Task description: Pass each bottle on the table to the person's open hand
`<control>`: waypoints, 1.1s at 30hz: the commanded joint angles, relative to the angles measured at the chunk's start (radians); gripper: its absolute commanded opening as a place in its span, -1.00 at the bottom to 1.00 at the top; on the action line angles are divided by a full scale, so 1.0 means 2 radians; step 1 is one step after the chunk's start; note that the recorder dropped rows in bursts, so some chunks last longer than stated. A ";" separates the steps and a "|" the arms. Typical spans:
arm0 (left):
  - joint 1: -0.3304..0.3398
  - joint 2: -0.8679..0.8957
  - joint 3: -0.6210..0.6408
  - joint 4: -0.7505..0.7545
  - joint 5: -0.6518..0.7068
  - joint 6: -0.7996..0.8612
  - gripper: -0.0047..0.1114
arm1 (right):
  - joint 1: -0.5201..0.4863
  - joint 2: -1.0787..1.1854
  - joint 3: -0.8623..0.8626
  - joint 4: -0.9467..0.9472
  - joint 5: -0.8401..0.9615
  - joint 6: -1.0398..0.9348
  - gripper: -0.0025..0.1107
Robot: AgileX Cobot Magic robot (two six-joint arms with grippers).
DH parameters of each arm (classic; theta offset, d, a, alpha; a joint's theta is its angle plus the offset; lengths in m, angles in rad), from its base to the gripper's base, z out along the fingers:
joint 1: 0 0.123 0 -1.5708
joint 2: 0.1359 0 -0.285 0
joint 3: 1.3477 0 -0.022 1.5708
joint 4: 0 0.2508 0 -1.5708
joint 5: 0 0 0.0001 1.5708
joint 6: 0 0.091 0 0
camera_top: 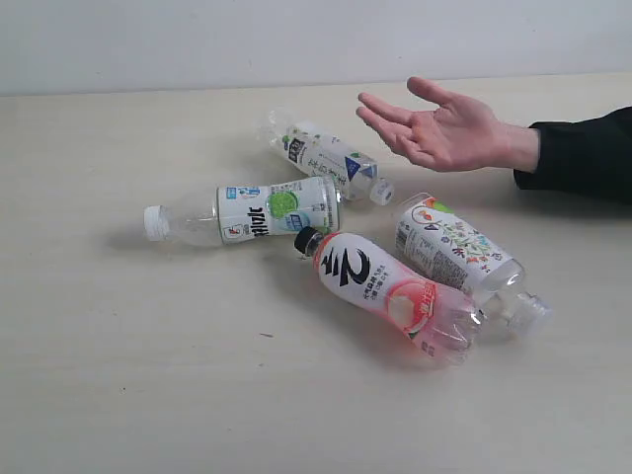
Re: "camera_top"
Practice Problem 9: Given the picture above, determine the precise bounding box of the clear bottle lime label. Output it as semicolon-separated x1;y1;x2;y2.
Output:
143;177;342;248

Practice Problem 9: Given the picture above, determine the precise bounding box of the pink peach bottle black cap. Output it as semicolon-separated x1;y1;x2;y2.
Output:
294;227;484;365

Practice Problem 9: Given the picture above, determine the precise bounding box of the clear bottle floral label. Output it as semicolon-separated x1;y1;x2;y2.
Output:
395;193;553;338

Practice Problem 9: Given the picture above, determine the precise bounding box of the clear bottle blue white label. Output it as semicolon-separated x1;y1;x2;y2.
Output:
260;109;394;206

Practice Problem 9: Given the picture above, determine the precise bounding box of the person's open bare hand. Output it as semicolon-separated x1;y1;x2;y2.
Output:
356;77;540;173

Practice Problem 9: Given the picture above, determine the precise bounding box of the forearm in black sleeve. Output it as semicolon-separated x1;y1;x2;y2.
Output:
513;107;631;204

